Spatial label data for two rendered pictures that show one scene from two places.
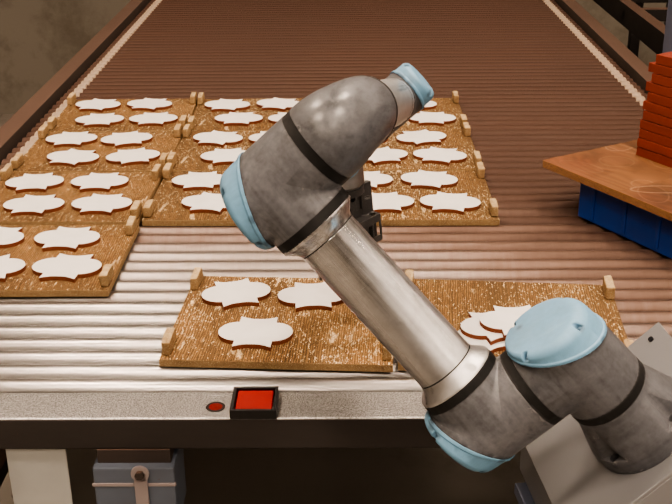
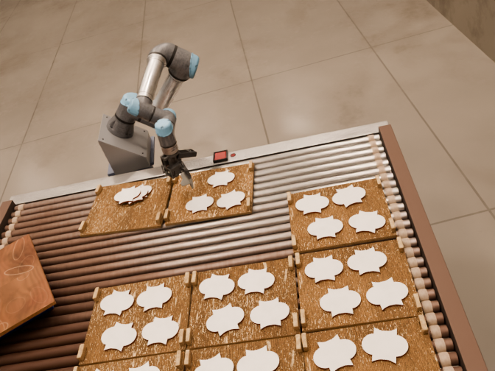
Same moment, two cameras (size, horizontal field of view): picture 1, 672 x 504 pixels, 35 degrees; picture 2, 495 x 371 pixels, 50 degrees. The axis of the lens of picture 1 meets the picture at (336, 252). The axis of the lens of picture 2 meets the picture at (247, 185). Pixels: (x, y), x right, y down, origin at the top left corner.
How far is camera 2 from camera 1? 379 cm
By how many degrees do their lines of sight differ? 117
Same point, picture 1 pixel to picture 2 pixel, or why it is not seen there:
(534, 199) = (64, 335)
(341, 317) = (189, 195)
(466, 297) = (139, 216)
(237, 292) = (230, 199)
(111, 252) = (297, 222)
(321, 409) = (200, 160)
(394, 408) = not seen: hidden behind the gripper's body
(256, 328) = (220, 179)
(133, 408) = (258, 149)
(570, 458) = (138, 141)
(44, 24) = not seen: outside the picture
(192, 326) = (245, 179)
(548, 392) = not seen: hidden behind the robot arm
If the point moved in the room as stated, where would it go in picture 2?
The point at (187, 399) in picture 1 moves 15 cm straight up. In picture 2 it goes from (242, 156) to (235, 132)
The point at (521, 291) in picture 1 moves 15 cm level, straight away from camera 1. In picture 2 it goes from (116, 224) to (104, 248)
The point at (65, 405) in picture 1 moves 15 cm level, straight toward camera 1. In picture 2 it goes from (280, 146) to (270, 132)
